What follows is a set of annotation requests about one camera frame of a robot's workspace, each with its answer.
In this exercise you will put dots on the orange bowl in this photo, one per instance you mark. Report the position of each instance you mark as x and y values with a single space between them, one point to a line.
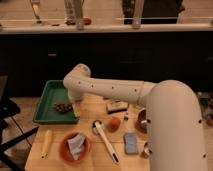
64 151

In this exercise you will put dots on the crumpled grey cloth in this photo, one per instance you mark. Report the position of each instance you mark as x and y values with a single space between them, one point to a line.
76 145

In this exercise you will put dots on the orange fruit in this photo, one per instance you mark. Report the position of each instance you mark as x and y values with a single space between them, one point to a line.
113 124

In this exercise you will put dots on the green plastic tray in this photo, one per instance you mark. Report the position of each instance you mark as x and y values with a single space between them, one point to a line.
54 93

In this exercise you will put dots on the bunch of red grapes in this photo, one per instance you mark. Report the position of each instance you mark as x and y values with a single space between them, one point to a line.
63 107

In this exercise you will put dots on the yellow corn cob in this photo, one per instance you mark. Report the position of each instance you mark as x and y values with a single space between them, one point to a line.
47 141

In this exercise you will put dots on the dark metal cup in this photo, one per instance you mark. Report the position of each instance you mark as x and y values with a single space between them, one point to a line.
145 152

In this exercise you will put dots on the blue sponge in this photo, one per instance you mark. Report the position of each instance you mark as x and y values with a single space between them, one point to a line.
130 143

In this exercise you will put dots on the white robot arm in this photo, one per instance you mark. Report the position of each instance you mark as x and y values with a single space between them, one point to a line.
173 113

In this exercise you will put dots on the dark red bowl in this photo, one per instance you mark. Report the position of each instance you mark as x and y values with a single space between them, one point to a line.
140 123

